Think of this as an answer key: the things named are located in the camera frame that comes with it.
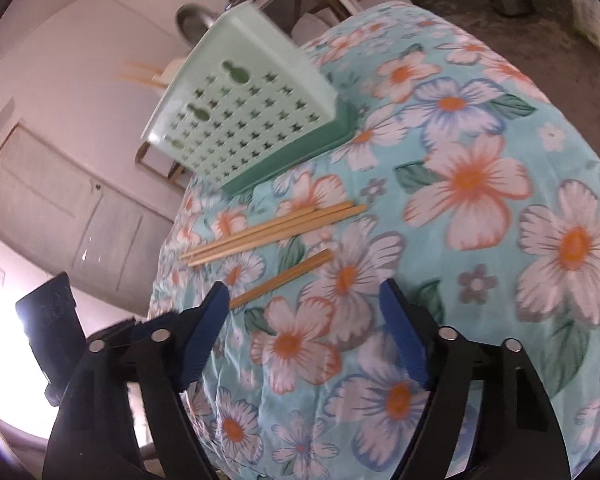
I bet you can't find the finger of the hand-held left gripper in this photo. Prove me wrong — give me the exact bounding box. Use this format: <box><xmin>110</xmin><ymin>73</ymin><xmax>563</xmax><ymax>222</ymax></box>
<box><xmin>85</xmin><ymin>312</ymin><xmax>181</xmax><ymax>350</ymax></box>

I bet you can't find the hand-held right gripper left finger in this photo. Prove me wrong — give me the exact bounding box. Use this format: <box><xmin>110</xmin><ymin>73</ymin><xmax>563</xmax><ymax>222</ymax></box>
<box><xmin>42</xmin><ymin>281</ymin><xmax>231</xmax><ymax>480</ymax></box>

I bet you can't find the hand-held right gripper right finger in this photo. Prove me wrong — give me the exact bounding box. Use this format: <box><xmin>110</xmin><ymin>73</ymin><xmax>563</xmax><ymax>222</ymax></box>
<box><xmin>379</xmin><ymin>279</ymin><xmax>571</xmax><ymax>480</ymax></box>

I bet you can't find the group of wooden chopsticks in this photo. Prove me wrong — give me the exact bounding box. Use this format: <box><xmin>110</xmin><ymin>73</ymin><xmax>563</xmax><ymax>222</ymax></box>
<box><xmin>179</xmin><ymin>200</ymin><xmax>369</xmax><ymax>310</ymax></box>

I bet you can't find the mint green perforated utensil basket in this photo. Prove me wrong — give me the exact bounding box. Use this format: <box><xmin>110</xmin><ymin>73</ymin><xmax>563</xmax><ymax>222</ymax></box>
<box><xmin>141</xmin><ymin>2</ymin><xmax>359</xmax><ymax>197</ymax></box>

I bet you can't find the large metal ladle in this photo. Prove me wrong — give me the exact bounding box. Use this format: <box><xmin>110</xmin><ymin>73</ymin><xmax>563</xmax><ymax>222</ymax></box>
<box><xmin>174</xmin><ymin>4</ymin><xmax>219</xmax><ymax>44</ymax></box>

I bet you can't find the floral blue tablecloth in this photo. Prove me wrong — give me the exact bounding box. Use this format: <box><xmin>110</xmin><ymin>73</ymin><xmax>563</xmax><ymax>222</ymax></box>
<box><xmin>149</xmin><ymin>1</ymin><xmax>600</xmax><ymax>480</ymax></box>

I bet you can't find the pale wooden door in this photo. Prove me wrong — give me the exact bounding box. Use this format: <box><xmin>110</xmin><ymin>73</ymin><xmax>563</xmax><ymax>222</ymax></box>
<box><xmin>0</xmin><ymin>119</ymin><xmax>187</xmax><ymax>302</ymax></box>

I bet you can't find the grey metal box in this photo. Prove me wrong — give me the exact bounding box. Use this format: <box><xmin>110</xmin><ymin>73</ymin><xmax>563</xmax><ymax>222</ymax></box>
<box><xmin>491</xmin><ymin>0</ymin><xmax>537</xmax><ymax>17</ymax></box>

